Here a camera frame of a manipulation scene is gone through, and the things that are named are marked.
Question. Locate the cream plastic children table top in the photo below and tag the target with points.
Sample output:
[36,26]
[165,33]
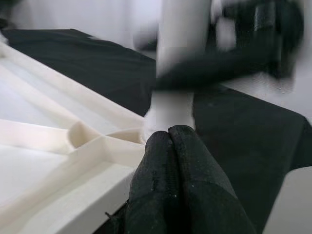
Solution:
[48,109]

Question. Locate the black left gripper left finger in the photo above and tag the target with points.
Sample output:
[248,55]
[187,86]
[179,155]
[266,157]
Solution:
[158,182]

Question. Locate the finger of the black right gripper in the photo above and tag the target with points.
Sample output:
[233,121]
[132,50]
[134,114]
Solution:
[145,41]

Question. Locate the white plastic table leg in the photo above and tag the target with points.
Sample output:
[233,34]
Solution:
[175,44]

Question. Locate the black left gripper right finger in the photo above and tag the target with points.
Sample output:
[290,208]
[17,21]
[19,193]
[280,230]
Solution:
[207,190]

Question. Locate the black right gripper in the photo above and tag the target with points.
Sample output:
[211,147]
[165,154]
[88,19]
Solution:
[275,29]

